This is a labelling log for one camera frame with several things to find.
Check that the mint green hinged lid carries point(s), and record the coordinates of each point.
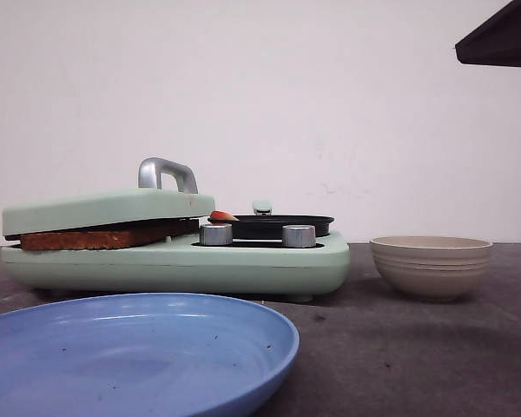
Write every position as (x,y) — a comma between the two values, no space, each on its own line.
(166,190)

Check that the beige ribbed bowl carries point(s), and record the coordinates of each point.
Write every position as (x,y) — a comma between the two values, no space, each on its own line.
(437,268)

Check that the left silver control knob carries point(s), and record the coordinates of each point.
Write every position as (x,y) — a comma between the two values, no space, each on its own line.
(216,234)

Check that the black frying pan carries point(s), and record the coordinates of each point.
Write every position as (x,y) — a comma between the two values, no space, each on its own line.
(263,224)

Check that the mint green breakfast maker base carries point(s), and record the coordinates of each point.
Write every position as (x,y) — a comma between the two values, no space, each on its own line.
(181,264)

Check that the right silver control knob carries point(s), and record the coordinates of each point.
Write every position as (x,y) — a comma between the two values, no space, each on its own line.
(298,236)

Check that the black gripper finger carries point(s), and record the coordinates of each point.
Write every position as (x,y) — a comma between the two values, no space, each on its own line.
(495,42)

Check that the blue plate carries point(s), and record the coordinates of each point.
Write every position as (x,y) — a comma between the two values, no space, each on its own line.
(143,355)

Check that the pink cooked shrimp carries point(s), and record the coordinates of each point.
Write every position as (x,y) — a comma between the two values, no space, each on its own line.
(218,216)

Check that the silver control knob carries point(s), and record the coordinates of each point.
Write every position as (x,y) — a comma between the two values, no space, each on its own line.
(298,236)
(216,234)

